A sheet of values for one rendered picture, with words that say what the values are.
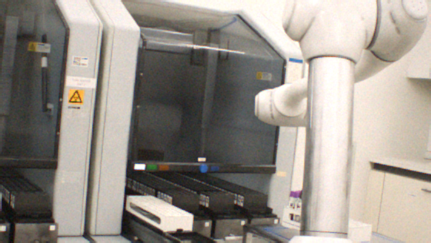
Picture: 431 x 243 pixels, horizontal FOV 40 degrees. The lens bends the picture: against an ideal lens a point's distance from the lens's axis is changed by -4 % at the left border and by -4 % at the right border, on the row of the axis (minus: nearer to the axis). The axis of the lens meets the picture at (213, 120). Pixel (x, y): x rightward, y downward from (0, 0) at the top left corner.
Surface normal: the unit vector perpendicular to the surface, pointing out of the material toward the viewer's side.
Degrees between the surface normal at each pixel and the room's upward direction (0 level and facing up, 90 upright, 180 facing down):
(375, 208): 90
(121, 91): 90
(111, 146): 90
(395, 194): 90
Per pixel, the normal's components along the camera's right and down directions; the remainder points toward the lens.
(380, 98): 0.53, 0.10
